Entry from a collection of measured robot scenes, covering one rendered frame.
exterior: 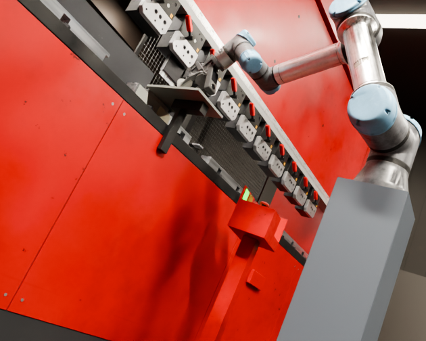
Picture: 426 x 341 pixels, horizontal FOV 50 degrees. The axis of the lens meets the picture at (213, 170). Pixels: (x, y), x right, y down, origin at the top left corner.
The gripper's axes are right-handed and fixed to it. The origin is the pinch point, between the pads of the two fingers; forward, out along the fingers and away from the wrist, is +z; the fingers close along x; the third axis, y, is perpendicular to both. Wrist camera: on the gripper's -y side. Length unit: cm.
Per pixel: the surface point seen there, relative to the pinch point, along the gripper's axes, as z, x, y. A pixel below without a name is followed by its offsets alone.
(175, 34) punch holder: -12.8, 11.6, 19.6
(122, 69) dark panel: 24, -6, 62
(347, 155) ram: -41, -180, 70
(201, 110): -5.3, 0.3, -14.8
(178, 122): 4.7, 0.2, -11.3
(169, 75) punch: -0.5, 2.7, 13.8
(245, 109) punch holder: -13, -48, 28
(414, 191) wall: -80, -398, 141
